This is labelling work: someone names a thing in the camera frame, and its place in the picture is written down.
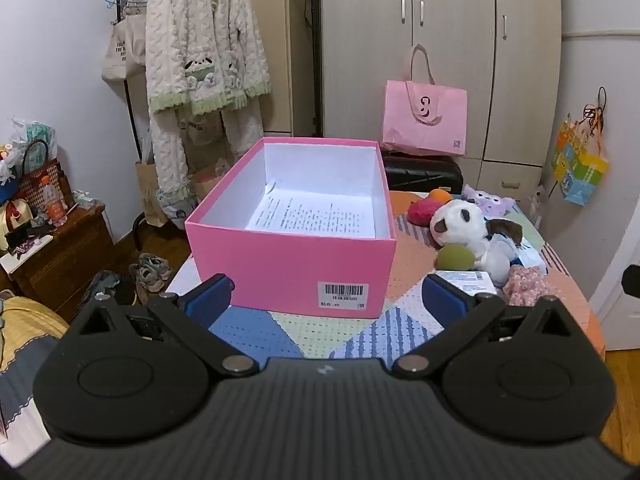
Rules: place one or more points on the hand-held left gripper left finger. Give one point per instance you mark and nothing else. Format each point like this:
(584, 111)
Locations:
(210, 296)

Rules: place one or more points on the white door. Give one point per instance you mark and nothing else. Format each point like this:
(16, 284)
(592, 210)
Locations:
(612, 320)

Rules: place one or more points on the pink floral scrunchie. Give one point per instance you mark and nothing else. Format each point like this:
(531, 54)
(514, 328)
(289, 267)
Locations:
(525, 285)

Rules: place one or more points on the striped bed duvet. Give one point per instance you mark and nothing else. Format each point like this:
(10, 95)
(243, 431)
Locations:
(15, 400)

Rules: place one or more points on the white brown-eared plush toy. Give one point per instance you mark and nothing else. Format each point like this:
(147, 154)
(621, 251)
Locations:
(457, 220)

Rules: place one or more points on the woven basket bag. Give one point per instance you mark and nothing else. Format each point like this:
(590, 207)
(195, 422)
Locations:
(35, 180)

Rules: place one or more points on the beige canvas tote bag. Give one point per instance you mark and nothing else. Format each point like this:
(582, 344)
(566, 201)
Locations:
(117, 50)

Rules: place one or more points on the green plush ball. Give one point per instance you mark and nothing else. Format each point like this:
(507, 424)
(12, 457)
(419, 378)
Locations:
(454, 257)

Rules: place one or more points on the black suitcase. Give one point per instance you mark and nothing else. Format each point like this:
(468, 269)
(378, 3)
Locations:
(420, 172)

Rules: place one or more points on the pink cardboard box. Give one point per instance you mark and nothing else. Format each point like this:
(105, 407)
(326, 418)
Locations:
(280, 265)

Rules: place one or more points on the orange drink bottle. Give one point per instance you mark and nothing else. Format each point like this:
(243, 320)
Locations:
(52, 205)

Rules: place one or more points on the yellow pillow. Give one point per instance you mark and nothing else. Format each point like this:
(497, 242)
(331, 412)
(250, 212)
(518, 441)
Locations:
(25, 330)

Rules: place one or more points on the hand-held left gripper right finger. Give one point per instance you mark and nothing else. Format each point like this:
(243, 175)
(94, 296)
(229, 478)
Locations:
(442, 300)

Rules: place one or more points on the brown paper bag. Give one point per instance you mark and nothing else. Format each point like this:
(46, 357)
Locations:
(210, 180)
(147, 185)

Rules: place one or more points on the cream fleece pajama jacket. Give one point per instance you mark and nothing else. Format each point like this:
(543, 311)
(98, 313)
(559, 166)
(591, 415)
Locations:
(200, 20)

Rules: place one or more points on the black coat rack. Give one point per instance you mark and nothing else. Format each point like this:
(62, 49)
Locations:
(131, 110)

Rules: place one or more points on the wooden nightstand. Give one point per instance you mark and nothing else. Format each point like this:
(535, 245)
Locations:
(60, 260)

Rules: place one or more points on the beige wooden panel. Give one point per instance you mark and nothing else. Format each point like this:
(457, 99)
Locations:
(277, 60)

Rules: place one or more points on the purple plush toy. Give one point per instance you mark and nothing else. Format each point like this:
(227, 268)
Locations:
(487, 200)

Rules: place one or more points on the cream fleece pajama pants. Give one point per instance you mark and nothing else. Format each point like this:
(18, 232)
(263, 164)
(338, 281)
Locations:
(170, 150)

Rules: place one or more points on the white green plastic bag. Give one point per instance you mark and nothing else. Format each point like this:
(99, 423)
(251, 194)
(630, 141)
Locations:
(37, 132)

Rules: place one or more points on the orange plush toy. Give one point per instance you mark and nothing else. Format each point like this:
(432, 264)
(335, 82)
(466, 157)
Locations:
(440, 195)

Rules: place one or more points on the patchwork blanket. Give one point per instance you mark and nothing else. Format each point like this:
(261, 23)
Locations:
(310, 335)

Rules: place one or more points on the cream small handbag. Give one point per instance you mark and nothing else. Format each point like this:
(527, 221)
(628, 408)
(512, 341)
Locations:
(15, 217)

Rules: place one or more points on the pink tote bag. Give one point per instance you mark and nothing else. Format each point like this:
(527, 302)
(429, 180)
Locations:
(425, 120)

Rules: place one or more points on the magenta fuzzy plush ball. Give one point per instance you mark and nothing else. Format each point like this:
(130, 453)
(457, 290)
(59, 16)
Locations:
(420, 211)

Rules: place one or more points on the white blue tissue packet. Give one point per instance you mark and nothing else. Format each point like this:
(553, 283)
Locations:
(470, 280)
(530, 255)

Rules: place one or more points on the colourful paper gift bag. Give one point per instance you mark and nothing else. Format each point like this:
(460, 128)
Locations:
(580, 165)

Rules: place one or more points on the beige wardrobe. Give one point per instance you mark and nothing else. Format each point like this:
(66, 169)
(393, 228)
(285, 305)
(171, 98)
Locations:
(450, 10)

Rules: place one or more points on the printed paper sheet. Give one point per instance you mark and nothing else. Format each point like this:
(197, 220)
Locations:
(310, 217)

